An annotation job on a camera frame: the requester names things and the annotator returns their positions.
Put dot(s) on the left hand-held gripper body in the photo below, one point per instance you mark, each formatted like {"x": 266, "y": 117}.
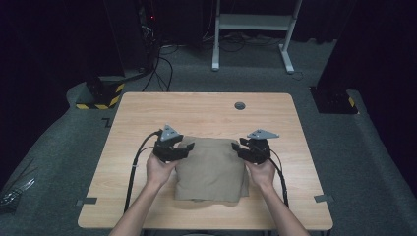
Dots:
{"x": 164, "y": 149}

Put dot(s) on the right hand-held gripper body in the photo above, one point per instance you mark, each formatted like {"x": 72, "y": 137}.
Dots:
{"x": 260, "y": 152}

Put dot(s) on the person's right hand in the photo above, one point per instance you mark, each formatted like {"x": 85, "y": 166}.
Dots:
{"x": 262, "y": 175}

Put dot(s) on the person's left hand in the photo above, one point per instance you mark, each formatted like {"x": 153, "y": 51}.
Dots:
{"x": 160, "y": 172}

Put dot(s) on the grey tape strip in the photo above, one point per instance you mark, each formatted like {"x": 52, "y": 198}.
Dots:
{"x": 88, "y": 201}
{"x": 323, "y": 198}

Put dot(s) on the black yellow striped stand base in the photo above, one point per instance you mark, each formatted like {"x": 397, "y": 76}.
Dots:
{"x": 105, "y": 95}

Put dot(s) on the black stand base yellow mark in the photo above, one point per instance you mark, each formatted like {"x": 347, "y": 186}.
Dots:
{"x": 331, "y": 101}

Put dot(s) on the dark equipment rack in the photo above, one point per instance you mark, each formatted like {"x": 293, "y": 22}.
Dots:
{"x": 147, "y": 19}

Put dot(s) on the folded metal tripod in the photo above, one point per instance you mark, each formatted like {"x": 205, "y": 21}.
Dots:
{"x": 16, "y": 193}

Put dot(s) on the black curtain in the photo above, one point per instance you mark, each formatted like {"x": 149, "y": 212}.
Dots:
{"x": 377, "y": 49}
{"x": 49, "y": 39}

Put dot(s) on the white metal stand frame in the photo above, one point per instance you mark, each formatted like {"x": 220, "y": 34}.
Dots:
{"x": 252, "y": 22}

